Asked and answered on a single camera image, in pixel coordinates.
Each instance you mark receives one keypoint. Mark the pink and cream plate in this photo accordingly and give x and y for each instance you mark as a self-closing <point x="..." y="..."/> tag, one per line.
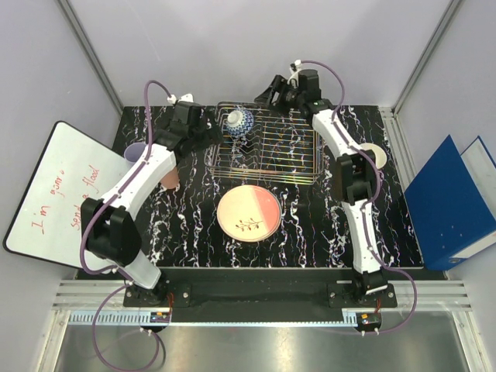
<point x="242" y="211"/>

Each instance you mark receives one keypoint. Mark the blue and cream plate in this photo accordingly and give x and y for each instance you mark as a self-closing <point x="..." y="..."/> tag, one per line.
<point x="273" y="221"/>

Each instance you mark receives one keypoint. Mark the blue and white patterned bowl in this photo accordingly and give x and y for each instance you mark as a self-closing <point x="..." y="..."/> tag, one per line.
<point x="239" y="122"/>

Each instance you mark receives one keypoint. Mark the aluminium frame rail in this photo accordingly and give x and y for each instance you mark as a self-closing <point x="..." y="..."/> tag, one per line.
<point x="87" y="48"/>
<point x="442" y="27"/>

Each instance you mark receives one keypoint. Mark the lavender plastic cup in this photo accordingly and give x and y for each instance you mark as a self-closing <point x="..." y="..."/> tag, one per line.
<point x="133" y="152"/>

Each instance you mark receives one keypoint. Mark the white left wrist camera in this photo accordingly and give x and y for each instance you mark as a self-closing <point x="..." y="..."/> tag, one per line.
<point x="173" y="99"/>

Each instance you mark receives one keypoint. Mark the chrome wire dish rack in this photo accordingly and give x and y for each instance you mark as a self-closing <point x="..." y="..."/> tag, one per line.
<point x="277" y="148"/>

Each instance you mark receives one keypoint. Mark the blue ring binder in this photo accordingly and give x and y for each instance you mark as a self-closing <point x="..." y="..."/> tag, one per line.
<point x="451" y="202"/>

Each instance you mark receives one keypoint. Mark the right aluminium frame rail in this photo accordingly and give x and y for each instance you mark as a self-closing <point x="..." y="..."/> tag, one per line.
<point x="442" y="27"/>

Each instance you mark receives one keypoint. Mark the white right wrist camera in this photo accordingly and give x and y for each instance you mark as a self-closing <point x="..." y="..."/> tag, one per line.
<point x="295" y="69"/>

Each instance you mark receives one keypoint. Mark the red floral ceramic bowl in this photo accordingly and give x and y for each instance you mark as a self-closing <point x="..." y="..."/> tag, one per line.
<point x="381" y="157"/>

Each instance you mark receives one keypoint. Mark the white whiteboard with red writing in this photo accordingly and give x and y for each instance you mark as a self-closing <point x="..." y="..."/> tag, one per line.
<point x="71" y="168"/>

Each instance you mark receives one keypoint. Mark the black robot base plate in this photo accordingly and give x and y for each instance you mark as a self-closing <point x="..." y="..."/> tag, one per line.
<point x="338" y="288"/>

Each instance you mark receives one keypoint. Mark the pink plastic cup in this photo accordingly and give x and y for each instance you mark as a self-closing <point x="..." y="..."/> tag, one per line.
<point x="171" y="180"/>

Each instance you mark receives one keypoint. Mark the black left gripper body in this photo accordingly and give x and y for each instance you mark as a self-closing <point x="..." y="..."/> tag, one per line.
<point x="204" y="139"/>

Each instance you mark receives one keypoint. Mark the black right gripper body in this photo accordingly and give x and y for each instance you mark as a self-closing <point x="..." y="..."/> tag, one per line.
<point x="287" y="96"/>

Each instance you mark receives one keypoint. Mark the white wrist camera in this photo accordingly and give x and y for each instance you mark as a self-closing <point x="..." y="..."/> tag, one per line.
<point x="173" y="99"/>
<point x="295" y="69"/>

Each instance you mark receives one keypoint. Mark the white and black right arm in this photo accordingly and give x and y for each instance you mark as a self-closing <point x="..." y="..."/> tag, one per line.
<point x="357" y="179"/>

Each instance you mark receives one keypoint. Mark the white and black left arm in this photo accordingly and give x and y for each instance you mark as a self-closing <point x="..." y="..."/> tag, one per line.
<point x="108" y="228"/>

